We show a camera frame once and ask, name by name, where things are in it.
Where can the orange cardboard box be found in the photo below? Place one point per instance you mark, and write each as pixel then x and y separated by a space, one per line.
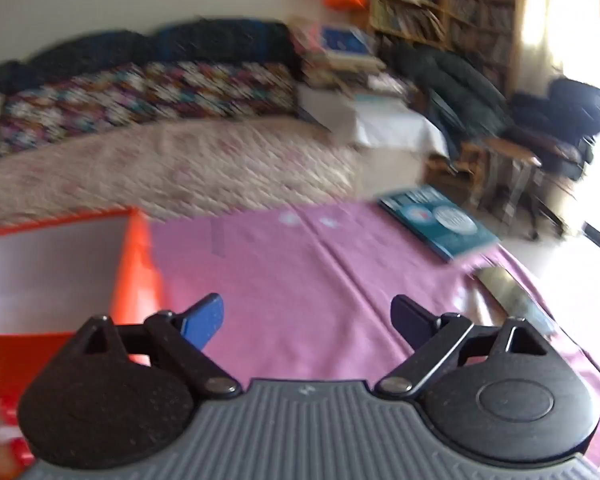
pixel 135 270

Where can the dark jacket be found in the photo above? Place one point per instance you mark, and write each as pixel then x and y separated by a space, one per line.
pixel 455 90

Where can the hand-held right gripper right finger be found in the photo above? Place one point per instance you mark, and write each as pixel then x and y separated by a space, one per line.
pixel 409 316

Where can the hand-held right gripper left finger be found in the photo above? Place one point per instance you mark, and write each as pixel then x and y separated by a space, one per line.
pixel 206 322

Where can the wooden bookshelf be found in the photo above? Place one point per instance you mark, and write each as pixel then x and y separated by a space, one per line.
pixel 460 5

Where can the grey glossy booklet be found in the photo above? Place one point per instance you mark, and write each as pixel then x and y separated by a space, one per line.
pixel 511 296

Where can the wooden chair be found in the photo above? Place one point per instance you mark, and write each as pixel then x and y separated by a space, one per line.
pixel 505 152

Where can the white curtain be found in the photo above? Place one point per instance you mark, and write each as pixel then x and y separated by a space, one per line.
pixel 560 20

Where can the beige quilted bedspread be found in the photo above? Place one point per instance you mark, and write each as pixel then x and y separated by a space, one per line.
pixel 180 170

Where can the black armchair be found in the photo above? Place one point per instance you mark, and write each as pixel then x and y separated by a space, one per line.
pixel 560 110

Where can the blue book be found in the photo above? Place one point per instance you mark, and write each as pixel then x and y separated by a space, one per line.
pixel 440 225

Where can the stack of books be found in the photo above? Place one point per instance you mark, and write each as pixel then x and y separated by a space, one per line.
pixel 340 52

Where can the pink tablecloth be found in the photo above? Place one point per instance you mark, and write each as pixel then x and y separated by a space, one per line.
pixel 305 280

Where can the white cloth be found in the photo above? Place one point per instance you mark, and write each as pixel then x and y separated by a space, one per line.
pixel 390 122

